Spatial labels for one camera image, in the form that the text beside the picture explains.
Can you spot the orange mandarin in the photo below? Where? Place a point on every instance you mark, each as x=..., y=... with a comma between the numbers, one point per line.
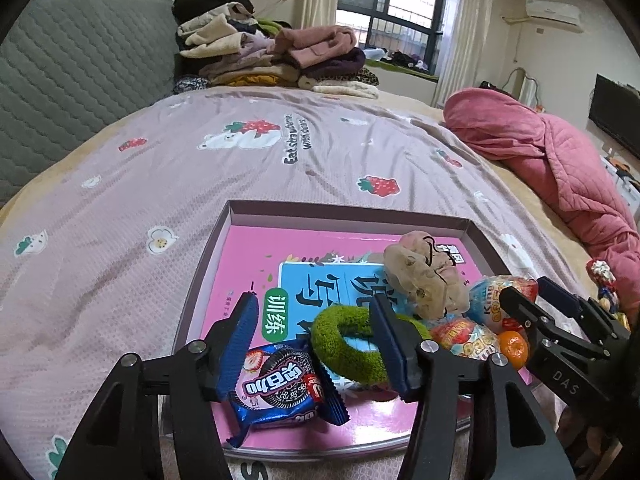
x=514, y=347

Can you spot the white air conditioner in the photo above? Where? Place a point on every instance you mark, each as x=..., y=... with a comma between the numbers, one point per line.
x=555, y=14

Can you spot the dark framed window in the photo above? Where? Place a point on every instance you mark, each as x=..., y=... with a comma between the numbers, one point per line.
x=409, y=31

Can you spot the green fuzzy scrunchie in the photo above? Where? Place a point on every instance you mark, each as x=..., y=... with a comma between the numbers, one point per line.
x=342, y=338

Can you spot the blue Oreo cookie packet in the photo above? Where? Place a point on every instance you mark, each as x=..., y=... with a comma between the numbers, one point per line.
x=283, y=384

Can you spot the pile of folded clothes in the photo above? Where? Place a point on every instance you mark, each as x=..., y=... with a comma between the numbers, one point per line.
x=221, y=43

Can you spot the grey box with pink book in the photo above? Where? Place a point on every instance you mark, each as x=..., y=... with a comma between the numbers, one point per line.
x=298, y=259

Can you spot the blue surprise egg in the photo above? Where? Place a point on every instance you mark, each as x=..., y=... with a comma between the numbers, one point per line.
x=485, y=304

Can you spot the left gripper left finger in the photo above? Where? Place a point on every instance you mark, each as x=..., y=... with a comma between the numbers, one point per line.
x=227, y=342

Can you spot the pink strawberry bed cover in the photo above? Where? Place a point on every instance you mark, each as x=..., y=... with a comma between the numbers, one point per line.
x=100, y=261

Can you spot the red surprise egg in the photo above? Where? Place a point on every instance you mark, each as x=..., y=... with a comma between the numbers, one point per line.
x=464, y=337

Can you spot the black television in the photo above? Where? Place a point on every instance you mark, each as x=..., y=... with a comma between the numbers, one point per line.
x=615, y=109

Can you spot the grey quilted headboard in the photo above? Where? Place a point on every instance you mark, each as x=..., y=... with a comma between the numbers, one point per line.
x=69, y=68

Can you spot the right white curtain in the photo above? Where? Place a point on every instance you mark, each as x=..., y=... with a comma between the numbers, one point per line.
x=465, y=48

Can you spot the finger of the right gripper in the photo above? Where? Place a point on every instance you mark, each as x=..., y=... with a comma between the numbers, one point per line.
x=538, y=324
x=560, y=298

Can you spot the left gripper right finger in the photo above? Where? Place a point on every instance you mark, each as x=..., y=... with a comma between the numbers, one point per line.
x=399, y=342

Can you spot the pink quilted blanket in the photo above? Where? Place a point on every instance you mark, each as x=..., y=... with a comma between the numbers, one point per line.
x=561, y=165

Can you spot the small doll toy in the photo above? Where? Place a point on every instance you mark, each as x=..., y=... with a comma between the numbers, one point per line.
x=601, y=275

